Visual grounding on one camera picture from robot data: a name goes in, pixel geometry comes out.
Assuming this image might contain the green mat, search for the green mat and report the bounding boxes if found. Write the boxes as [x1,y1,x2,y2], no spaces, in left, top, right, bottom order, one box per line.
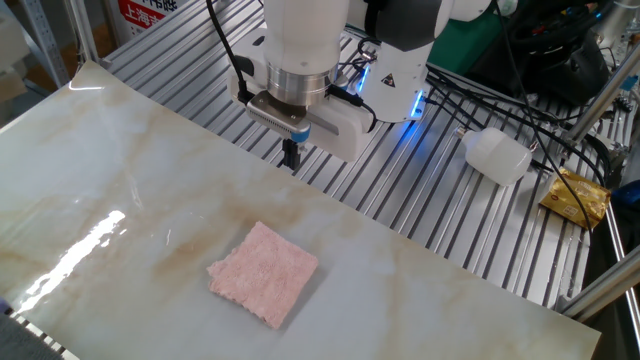
[427,9,504,76]

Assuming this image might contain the white LED bulb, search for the white LED bulb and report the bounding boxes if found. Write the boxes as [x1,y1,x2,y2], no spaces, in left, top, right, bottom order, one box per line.
[453,126,534,187]

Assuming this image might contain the thin black cable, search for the thin black cable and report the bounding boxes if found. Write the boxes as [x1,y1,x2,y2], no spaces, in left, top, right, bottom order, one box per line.
[492,0,596,232]

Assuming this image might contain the gold foil packet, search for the gold foil packet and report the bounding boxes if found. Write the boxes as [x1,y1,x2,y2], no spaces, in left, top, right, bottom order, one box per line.
[538,167,612,230]

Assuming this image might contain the perforated steel upright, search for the perforated steel upright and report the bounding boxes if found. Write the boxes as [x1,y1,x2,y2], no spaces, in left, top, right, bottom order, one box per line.
[19,0,71,89]

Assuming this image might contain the black camera cable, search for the black camera cable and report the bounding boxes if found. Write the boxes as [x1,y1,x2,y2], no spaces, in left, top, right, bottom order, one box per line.
[204,0,254,105]

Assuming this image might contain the black racing wheel controller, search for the black racing wheel controller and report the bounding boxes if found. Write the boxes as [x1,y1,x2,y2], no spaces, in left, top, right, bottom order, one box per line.
[467,0,612,107]

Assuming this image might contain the aluminium frame post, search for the aluminium frame post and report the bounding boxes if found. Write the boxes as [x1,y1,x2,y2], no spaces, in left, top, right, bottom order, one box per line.
[563,44,640,146]
[556,259,640,322]
[64,0,114,70]

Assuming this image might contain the pink fluffy cleaning cloth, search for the pink fluffy cleaning cloth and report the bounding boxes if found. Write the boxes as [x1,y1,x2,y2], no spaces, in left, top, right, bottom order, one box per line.
[206,220,320,330]

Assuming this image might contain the red white sign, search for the red white sign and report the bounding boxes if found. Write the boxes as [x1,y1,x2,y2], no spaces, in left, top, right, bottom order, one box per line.
[117,0,179,37]

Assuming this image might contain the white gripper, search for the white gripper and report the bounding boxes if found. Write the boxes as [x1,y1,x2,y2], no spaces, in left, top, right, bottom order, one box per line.
[227,28,376,171]

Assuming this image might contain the marble pattern tabletop sheet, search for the marble pattern tabletop sheet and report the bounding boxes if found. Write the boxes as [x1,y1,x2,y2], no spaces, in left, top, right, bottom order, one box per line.
[0,60,602,360]

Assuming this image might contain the thick black cable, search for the thick black cable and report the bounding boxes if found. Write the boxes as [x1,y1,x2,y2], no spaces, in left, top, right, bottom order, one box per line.
[424,63,609,189]

